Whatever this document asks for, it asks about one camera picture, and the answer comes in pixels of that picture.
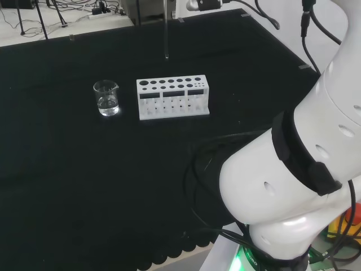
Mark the clear glass rod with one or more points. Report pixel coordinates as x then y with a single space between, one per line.
166 34

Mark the white test tube rack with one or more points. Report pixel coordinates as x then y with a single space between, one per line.
172 98

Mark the glass beaker with water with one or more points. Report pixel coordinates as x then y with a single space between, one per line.
107 101

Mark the black bench cloth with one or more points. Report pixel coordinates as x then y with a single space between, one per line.
84 169

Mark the dark grey box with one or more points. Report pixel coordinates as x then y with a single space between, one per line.
146 11

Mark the black tripod leg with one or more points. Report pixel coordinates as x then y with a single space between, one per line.
60 15
41 22
20 19

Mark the yellow stop button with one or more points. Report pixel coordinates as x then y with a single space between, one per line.
337 223

